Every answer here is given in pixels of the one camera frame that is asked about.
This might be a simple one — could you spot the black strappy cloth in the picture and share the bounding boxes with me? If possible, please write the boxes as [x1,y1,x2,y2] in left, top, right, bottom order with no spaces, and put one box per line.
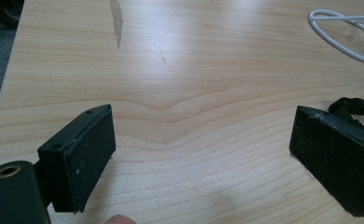
[328,97,364,132]

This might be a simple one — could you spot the white wire rack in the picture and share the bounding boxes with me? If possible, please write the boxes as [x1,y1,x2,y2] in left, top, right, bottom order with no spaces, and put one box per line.
[308,6,364,68]

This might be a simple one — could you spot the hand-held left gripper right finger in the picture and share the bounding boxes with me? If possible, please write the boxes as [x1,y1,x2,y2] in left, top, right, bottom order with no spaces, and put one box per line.
[288,105,364,218]

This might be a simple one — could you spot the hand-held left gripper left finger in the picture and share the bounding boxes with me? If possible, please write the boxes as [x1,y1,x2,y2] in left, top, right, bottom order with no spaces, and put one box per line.
[34,104,117,215]

